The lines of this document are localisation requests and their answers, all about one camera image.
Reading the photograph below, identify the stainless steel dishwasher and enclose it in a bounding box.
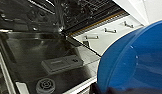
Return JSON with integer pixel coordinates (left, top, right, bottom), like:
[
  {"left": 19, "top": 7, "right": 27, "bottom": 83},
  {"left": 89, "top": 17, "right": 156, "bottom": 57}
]
[{"left": 0, "top": 0, "right": 131, "bottom": 94}]

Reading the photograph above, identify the blue bowl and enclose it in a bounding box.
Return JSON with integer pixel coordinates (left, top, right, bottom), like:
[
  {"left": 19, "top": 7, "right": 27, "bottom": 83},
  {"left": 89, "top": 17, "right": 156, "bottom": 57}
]
[{"left": 96, "top": 19, "right": 162, "bottom": 94}]

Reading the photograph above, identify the silver drawer bar handle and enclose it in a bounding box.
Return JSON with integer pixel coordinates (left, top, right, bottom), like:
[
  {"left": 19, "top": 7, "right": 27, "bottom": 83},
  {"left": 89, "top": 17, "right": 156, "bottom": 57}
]
[
  {"left": 123, "top": 20, "right": 135, "bottom": 29},
  {"left": 104, "top": 28, "right": 117, "bottom": 34},
  {"left": 84, "top": 34, "right": 100, "bottom": 40}
]

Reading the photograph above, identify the white kitchen drawer unit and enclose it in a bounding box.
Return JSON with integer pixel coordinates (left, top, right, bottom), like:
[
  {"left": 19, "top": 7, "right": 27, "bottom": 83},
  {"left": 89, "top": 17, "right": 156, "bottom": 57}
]
[{"left": 71, "top": 14, "right": 145, "bottom": 56}]

